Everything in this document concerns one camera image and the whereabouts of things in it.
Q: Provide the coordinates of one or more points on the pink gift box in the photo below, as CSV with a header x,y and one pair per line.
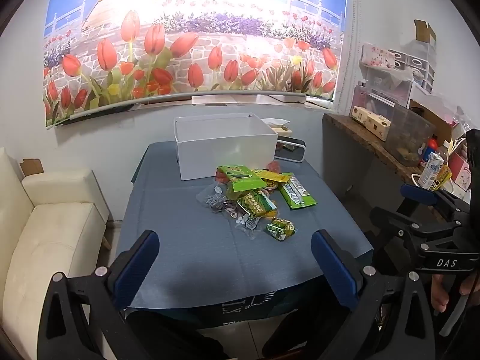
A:
x,y
460,174

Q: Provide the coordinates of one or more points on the yellow green drink carton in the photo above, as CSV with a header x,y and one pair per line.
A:
x,y
443,178

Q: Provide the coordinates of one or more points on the clear crumpled wrapper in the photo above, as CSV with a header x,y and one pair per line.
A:
x,y
247,225

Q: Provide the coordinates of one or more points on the dark printed cloth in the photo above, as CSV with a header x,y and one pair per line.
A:
x,y
240,303

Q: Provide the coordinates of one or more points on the green gold snack packet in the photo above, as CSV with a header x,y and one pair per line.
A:
x,y
257,204

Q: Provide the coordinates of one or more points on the person's right hand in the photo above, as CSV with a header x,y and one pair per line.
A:
x,y
439,296

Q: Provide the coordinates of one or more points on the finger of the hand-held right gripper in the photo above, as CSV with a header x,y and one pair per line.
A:
x,y
418,194
397,223

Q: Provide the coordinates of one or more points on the large green snack packet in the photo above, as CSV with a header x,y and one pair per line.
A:
x,y
240,176

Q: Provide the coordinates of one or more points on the brown cardboard wall patch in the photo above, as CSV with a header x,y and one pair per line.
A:
x,y
32,167

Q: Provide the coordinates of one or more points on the small green candy packet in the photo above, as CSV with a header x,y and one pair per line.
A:
x,y
279,228

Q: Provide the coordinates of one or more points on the clear storage box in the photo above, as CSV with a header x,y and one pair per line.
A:
x,y
375,97

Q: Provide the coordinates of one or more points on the tissue box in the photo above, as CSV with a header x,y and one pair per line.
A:
x,y
277,124

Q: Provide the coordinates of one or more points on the tulip wall poster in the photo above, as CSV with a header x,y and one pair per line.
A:
x,y
187,45

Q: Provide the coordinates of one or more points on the black white device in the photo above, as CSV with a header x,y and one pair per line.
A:
x,y
290,150

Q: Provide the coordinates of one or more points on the brown cardboard flap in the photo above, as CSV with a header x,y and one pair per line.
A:
x,y
425,32

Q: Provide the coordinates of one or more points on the cheese print box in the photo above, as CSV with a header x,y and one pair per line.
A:
x,y
369,122

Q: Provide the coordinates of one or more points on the red jelly cup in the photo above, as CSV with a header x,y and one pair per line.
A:
x,y
219,177
274,165

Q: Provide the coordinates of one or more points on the pink floral box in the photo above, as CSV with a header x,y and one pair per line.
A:
x,y
377,56

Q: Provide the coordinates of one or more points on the red blue bottle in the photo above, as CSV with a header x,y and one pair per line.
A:
x,y
433,145

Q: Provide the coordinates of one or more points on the white drawer organizer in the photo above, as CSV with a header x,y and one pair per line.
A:
x,y
416,63

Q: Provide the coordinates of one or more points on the wooden shelf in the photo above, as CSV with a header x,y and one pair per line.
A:
x,y
356,135

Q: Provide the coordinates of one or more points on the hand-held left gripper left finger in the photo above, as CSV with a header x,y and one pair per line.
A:
x,y
137,266

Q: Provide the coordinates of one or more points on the yellow jelly cup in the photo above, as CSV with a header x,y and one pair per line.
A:
x,y
270,214

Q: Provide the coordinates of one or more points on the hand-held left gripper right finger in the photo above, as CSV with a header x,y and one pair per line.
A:
x,y
333,266

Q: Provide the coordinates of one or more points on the clear plastic tub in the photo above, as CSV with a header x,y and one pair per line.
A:
x,y
408,135

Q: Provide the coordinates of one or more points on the white box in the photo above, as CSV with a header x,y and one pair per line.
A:
x,y
225,153

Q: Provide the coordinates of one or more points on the cream leather sofa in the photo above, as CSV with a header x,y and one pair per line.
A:
x,y
48,232

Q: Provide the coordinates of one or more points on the white blue drink carton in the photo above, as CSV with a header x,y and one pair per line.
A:
x,y
429,172

